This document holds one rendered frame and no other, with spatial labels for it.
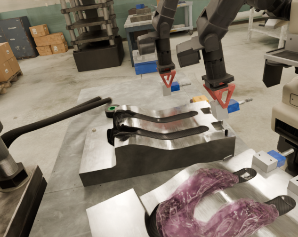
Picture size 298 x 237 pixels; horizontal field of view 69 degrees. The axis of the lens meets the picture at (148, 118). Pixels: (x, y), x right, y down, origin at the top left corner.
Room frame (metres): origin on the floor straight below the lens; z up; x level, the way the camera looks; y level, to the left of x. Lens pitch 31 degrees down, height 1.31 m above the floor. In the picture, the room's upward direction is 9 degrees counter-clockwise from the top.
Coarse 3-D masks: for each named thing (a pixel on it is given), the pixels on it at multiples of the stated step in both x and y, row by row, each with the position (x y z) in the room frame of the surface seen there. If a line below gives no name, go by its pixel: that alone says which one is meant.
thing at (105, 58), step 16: (64, 0) 4.64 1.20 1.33; (96, 0) 6.03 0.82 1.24; (112, 0) 5.62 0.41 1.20; (64, 16) 4.63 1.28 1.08; (80, 16) 5.65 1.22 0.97; (96, 16) 5.84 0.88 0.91; (112, 16) 5.22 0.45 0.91; (96, 32) 5.36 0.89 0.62; (112, 32) 4.62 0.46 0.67; (80, 48) 4.94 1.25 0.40; (96, 48) 4.67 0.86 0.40; (112, 48) 4.53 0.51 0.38; (80, 64) 4.56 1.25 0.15; (96, 64) 4.54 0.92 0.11; (112, 64) 4.53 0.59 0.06
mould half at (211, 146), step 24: (144, 120) 0.66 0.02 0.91; (192, 120) 0.65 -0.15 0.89; (216, 120) 0.63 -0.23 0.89; (96, 144) 0.64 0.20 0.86; (120, 144) 0.51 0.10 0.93; (144, 144) 0.51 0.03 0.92; (168, 144) 0.54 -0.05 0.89; (192, 144) 0.52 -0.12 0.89; (216, 144) 0.52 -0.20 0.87; (96, 168) 0.51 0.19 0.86; (120, 168) 0.51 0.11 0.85; (144, 168) 0.51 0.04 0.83; (168, 168) 0.51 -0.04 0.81
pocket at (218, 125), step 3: (213, 123) 0.62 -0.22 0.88; (216, 123) 0.62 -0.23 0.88; (219, 123) 0.62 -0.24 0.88; (222, 123) 0.62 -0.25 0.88; (213, 126) 0.62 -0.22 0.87; (216, 126) 0.62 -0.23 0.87; (219, 126) 0.62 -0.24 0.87; (222, 126) 0.61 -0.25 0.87; (216, 129) 0.61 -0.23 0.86; (219, 129) 0.61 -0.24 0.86; (222, 129) 0.60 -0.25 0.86
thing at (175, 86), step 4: (168, 80) 0.89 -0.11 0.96; (164, 84) 0.86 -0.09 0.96; (172, 84) 0.87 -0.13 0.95; (176, 84) 0.87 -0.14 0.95; (180, 84) 0.88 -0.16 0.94; (184, 84) 0.88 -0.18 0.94; (188, 84) 0.88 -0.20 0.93; (164, 88) 0.85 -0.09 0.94; (168, 88) 0.85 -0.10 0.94; (172, 88) 0.86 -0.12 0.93; (176, 88) 0.86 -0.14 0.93; (164, 92) 0.85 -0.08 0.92; (168, 92) 0.85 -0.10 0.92
